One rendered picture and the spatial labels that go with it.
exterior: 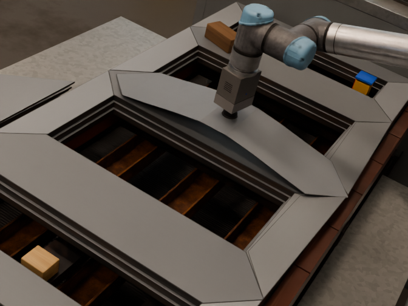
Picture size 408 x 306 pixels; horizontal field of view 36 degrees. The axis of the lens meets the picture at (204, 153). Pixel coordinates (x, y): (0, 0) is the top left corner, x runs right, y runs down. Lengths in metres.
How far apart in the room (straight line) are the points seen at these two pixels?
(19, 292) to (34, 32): 2.73
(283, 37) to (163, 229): 0.52
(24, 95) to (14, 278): 0.73
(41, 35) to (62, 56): 1.68
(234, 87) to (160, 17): 2.69
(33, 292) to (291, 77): 1.15
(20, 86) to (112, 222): 0.65
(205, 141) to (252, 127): 0.13
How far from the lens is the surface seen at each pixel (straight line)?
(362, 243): 1.81
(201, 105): 1.68
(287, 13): 2.42
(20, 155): 1.50
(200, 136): 1.65
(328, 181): 1.63
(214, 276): 1.30
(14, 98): 1.82
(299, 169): 1.61
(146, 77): 1.82
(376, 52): 1.53
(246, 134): 1.61
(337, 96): 2.03
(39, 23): 3.91
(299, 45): 1.47
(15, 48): 3.64
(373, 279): 1.72
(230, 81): 1.57
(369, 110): 2.01
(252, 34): 1.50
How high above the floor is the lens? 1.81
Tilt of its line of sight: 36 degrees down
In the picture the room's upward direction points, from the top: 15 degrees clockwise
